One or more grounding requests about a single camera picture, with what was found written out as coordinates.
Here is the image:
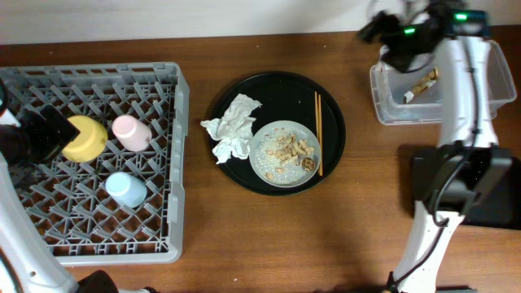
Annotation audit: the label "grey dishwasher rack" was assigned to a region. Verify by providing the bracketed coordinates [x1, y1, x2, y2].
[1, 62, 190, 266]

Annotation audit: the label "light blue plastic cup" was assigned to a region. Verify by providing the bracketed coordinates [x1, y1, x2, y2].
[105, 172, 147, 208]

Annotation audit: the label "pink plastic cup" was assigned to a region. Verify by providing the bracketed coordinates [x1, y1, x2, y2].
[112, 115, 152, 152]

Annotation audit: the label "food scraps on plate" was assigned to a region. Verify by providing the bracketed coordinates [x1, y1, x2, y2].
[256, 128, 317, 185]

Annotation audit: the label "crumpled white napkin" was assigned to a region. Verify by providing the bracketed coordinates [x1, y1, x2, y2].
[200, 94, 262, 164]

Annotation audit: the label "clear plastic bin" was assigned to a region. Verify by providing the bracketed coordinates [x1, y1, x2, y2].
[370, 41, 517, 125]

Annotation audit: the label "grey plate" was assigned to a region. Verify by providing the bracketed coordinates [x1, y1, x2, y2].
[249, 120, 322, 188]

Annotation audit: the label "round black tray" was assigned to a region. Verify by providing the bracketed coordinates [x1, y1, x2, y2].
[210, 72, 346, 196]

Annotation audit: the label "wooden chopstick left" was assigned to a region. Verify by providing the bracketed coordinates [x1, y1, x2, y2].
[314, 91, 321, 170]

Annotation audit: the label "yellow bowl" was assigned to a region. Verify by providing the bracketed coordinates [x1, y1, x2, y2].
[62, 116, 108, 163]

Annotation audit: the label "black bin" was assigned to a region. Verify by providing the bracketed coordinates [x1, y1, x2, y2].
[410, 148, 520, 230]

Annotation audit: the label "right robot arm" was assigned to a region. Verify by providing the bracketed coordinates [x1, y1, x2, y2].
[357, 1, 512, 292]

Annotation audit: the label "gold foil wrapper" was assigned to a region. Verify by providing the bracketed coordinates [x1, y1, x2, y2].
[403, 67, 439, 104]

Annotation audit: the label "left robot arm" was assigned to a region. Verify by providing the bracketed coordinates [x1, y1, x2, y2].
[1, 104, 120, 292]

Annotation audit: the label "wooden chopstick right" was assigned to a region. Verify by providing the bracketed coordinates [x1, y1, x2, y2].
[317, 94, 324, 177]

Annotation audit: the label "wooden chopstick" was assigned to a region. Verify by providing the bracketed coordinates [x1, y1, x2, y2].
[314, 91, 321, 170]
[317, 94, 324, 177]

